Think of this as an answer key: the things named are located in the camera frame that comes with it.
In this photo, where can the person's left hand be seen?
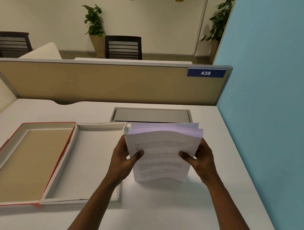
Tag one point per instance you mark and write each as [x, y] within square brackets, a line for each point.
[120, 165]

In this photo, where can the person's right hand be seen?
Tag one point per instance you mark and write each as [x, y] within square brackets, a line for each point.
[204, 165]

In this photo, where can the white cardboard box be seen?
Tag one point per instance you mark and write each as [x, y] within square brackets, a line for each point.
[90, 161]

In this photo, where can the stack of printed paper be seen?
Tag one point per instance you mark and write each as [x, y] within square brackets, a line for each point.
[163, 145]

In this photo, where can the red box lid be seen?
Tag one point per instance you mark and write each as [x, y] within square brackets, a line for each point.
[23, 167]

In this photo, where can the person's left forearm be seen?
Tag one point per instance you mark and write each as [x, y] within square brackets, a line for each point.
[94, 210]

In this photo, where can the person's right forearm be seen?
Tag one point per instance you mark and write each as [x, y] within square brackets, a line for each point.
[230, 216]

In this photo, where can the beige desk partition panel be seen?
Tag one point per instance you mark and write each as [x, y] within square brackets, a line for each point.
[105, 82]

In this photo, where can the blue number sign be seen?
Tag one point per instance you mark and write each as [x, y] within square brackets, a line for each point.
[206, 73]

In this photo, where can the white office desk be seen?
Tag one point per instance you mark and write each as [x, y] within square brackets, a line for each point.
[132, 60]

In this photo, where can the black mesh office chair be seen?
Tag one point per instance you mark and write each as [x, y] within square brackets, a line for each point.
[124, 47]
[11, 44]

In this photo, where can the small potted green plant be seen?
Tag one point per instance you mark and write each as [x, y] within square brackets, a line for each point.
[94, 23]

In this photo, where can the large potted green plant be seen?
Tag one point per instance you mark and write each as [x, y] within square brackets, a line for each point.
[220, 20]

